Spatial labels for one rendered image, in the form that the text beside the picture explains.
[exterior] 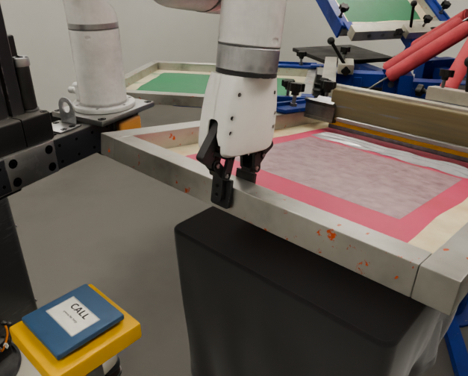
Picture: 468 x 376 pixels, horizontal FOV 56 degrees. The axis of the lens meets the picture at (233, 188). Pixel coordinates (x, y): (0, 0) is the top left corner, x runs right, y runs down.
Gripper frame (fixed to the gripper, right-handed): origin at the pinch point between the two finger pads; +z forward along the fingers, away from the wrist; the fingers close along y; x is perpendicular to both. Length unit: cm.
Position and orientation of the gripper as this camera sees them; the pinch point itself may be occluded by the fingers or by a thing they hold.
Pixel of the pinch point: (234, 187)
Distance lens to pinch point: 58.6
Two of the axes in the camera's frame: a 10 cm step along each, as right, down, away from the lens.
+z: -1.0, 9.3, 3.5
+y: -6.7, 2.0, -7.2
